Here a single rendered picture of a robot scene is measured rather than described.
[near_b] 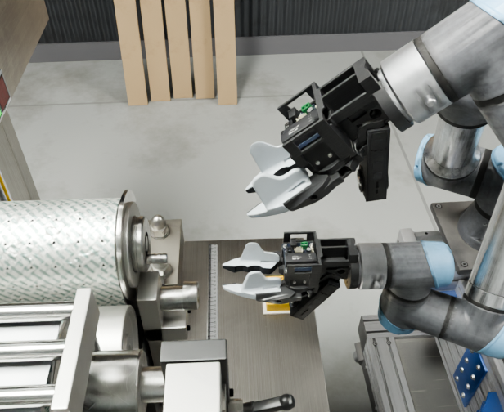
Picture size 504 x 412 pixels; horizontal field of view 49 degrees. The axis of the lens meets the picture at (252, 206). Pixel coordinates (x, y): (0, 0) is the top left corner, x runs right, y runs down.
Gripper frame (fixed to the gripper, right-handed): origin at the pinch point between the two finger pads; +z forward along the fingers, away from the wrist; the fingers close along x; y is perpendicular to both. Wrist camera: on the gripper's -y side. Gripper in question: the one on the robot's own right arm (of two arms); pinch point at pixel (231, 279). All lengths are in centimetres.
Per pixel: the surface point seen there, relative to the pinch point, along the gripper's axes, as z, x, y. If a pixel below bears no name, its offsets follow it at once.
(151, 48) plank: 42, -222, -79
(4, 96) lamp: 45, -42, 9
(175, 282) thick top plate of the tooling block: 9.8, -4.3, -6.0
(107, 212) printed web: 15.1, 6.2, 22.4
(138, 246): 11.4, 8.8, 18.6
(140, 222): 11.4, 5.7, 19.8
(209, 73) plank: 12, -220, -94
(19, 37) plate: 46, -61, 12
